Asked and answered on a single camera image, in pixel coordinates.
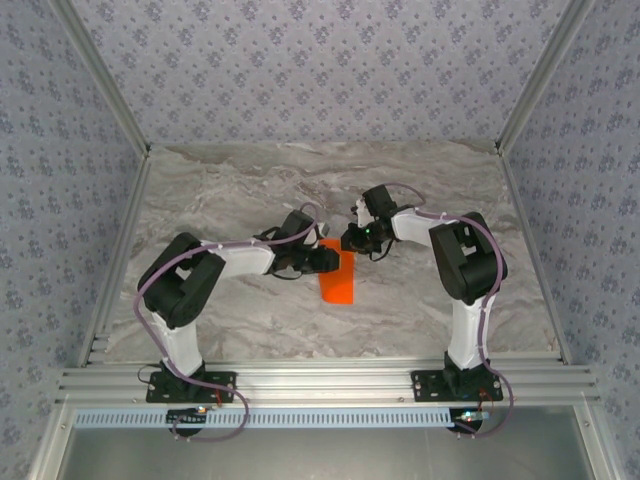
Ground orange paper sheet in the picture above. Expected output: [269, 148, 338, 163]
[317, 238, 357, 306]

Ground aluminium mounting rail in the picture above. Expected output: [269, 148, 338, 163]
[55, 363, 601, 406]

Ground aluminium side rail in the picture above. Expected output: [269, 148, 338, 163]
[497, 147, 574, 365]
[77, 149, 152, 369]

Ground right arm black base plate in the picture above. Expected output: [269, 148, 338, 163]
[409, 369, 504, 403]

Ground pale slotted cable duct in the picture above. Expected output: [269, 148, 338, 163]
[73, 407, 474, 430]

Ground small black circuit board bracket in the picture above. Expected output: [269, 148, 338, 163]
[166, 405, 209, 431]
[448, 407, 494, 437]

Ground aluminium corner post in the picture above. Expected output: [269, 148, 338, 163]
[493, 0, 597, 155]
[49, 0, 152, 157]

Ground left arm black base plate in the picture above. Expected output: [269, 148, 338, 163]
[145, 372, 237, 404]

